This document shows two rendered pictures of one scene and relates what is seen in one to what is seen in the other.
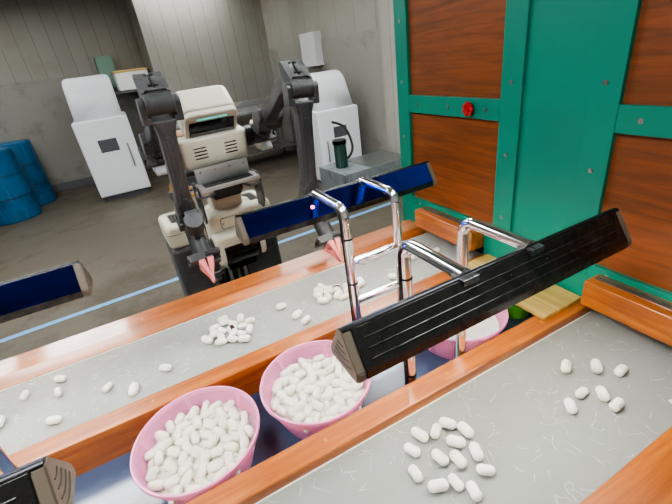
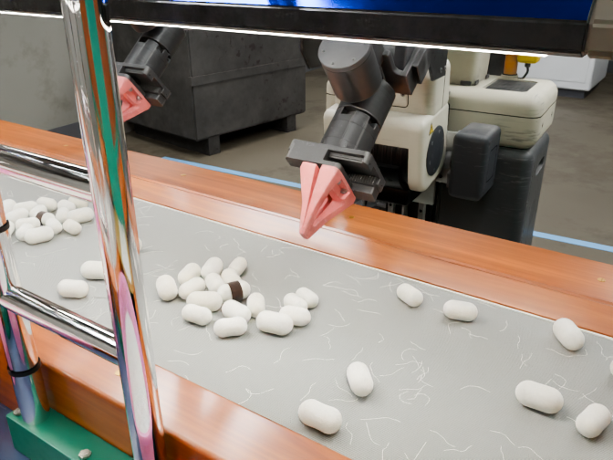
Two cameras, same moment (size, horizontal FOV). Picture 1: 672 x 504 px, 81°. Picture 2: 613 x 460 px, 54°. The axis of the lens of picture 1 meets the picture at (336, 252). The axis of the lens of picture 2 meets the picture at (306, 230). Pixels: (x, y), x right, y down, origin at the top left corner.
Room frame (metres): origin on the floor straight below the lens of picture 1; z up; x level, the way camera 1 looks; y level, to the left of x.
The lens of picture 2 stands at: (0.87, -0.51, 1.09)
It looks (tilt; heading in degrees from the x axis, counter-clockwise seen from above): 25 degrees down; 58
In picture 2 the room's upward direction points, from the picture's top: straight up
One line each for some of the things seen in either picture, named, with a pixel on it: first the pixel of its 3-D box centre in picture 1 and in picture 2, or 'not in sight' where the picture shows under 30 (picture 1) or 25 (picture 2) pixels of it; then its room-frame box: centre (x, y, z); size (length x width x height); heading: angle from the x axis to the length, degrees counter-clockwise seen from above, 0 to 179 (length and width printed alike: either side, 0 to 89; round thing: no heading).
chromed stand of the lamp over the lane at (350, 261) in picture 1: (361, 262); (139, 214); (1.00, -0.07, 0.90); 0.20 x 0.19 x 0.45; 114
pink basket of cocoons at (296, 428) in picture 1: (318, 391); not in sight; (0.70, 0.09, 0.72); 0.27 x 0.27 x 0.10
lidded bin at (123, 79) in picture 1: (132, 79); not in sight; (6.75, 2.72, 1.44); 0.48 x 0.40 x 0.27; 118
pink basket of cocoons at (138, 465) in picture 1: (202, 448); not in sight; (0.59, 0.35, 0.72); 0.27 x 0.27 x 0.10
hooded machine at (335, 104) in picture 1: (328, 127); not in sight; (4.94, -0.12, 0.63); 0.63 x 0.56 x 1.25; 28
